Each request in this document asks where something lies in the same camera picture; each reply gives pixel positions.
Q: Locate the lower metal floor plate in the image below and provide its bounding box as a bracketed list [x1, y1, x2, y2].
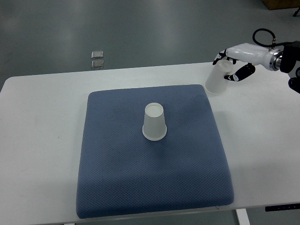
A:
[91, 60, 104, 69]

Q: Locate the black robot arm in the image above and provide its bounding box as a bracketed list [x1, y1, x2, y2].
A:
[252, 28, 300, 93]

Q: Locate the metal floor plate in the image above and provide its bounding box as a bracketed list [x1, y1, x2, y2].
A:
[91, 51, 104, 59]
[91, 60, 104, 69]

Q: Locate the white paper cup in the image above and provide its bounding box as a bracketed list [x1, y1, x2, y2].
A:
[204, 60, 233, 95]
[142, 103, 167, 141]

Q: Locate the white table leg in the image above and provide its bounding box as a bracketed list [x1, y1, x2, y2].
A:
[235, 209, 250, 225]

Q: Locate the brown cardboard box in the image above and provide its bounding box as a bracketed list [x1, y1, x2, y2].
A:
[262, 0, 300, 10]

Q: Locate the black tripod leg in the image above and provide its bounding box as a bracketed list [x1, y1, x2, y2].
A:
[293, 8, 300, 17]

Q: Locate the black table control panel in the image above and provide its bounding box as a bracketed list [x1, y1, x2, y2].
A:
[265, 203, 300, 212]

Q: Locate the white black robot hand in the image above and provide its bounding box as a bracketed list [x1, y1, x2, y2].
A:
[212, 43, 283, 82]

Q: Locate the upper metal floor plate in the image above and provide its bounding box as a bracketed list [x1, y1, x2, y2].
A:
[91, 51, 104, 59]

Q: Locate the blue fabric cushion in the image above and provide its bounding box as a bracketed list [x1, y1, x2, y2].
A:
[76, 84, 234, 219]

